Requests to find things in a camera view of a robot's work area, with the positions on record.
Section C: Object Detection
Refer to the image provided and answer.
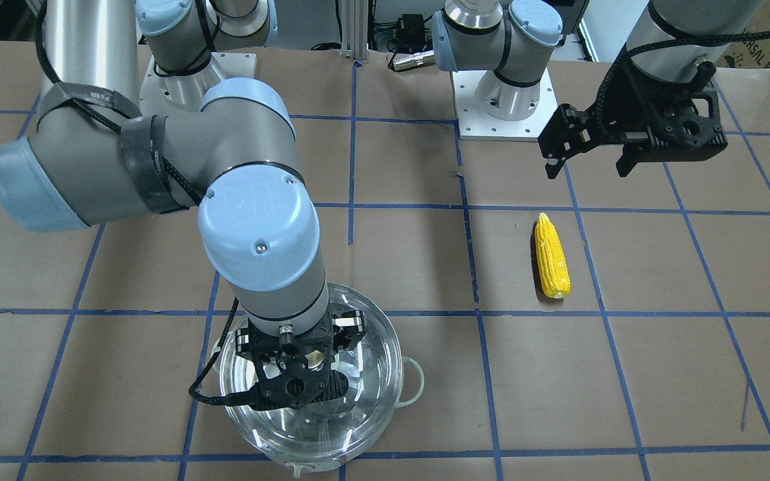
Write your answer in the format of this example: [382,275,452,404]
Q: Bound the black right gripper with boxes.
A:
[237,309,366,411]

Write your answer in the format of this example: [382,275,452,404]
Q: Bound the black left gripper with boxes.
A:
[538,59,728,179]

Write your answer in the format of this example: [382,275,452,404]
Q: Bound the glass pot lid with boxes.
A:
[218,283,418,473]

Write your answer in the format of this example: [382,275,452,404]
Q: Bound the yellow corn cob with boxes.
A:
[534,211,572,299]

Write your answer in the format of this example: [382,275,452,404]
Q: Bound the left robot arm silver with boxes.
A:
[431,1,762,179]

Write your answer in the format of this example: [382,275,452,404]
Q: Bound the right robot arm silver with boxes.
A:
[0,1,364,411]

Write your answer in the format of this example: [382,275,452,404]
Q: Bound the silver metal connector plug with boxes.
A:
[388,51,436,72]

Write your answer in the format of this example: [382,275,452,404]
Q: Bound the black power adapter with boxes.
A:
[393,13,425,43]

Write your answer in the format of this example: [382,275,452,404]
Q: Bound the steel pot pale green handles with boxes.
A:
[211,337,425,476]

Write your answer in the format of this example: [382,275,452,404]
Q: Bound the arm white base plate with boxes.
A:
[138,52,259,116]
[451,70,558,142]

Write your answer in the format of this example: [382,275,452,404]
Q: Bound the aluminium frame post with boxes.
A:
[338,1,372,63]

